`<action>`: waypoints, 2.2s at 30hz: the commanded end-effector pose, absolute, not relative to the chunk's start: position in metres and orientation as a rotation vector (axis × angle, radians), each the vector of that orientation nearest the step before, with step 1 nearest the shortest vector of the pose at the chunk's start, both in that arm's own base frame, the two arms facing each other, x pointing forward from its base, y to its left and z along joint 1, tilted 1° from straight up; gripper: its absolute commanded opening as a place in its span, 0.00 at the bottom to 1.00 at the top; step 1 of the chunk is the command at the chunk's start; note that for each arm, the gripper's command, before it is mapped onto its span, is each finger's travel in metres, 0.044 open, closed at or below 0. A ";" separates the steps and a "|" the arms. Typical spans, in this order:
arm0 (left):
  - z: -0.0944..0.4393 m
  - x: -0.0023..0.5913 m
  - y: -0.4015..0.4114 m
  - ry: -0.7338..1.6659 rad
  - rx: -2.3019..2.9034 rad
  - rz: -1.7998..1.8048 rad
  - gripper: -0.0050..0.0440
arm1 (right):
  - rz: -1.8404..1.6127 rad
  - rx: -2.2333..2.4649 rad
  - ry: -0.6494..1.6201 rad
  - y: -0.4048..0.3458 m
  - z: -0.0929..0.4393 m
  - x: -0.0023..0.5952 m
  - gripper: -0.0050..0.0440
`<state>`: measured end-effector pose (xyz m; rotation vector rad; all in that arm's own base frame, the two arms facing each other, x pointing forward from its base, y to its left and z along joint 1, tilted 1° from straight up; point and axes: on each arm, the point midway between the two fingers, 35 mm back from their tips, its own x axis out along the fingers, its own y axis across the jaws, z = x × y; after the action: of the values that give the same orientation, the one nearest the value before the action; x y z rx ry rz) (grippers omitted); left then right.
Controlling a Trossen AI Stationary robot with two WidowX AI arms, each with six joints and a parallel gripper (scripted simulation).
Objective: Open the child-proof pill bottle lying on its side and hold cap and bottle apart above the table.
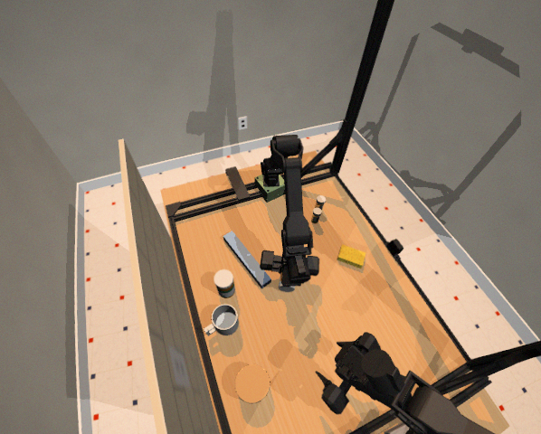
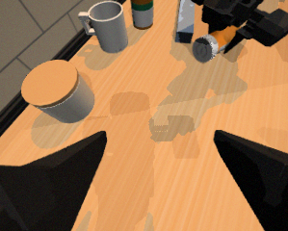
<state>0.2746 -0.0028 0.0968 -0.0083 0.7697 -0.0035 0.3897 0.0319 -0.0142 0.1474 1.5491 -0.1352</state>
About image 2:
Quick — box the grey pill bottle cap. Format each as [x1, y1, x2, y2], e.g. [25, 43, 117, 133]
[193, 35, 219, 63]

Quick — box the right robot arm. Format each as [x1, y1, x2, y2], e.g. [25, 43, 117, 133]
[201, 0, 256, 31]

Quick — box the grey cylindrical container with tan lid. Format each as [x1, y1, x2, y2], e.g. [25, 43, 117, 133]
[21, 60, 95, 123]

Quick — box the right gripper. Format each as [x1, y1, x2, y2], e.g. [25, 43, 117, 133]
[223, 0, 288, 54]

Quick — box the grey mug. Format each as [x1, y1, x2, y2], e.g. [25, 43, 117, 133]
[78, 1, 128, 53]

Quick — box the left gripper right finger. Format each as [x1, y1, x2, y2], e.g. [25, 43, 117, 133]
[213, 130, 288, 231]

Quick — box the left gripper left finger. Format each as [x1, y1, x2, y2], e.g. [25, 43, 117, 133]
[0, 131, 107, 231]

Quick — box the orange translucent pill bottle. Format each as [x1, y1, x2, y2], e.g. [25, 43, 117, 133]
[210, 26, 239, 54]

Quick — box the cream brick-pattern tile wall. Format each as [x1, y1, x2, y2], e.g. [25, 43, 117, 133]
[0, 0, 112, 112]

